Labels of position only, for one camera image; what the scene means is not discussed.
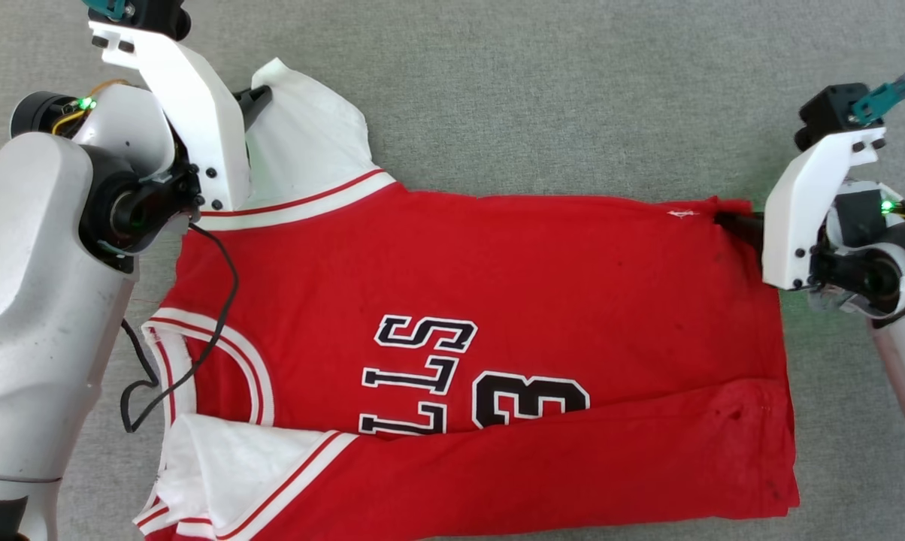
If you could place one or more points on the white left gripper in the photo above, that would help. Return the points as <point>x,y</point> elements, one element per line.
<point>197,113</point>

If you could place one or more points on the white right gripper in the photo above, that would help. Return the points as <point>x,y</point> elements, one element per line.
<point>794,218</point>

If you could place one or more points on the red white basketball jersey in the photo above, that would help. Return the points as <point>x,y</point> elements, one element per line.
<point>573,300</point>

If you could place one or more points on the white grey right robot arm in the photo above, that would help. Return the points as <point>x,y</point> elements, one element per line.
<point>903,361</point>

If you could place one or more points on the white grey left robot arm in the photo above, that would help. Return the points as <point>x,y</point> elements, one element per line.
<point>31,300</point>

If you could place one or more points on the grey fabric sofa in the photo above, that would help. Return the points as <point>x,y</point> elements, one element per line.
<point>535,90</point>

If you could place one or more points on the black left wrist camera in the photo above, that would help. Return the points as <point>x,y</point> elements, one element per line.
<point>155,15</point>

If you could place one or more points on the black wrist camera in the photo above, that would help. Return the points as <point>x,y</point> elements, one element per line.
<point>155,15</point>
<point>828,113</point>

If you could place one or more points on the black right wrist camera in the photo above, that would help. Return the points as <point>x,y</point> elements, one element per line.
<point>828,113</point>

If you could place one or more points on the teal left camera plug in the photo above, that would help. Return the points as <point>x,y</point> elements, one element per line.
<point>110,7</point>

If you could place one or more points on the teal camera plug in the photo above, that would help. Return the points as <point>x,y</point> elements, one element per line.
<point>110,7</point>
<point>877,101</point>

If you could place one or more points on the teal right camera plug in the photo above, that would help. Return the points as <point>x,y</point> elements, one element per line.
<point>877,101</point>

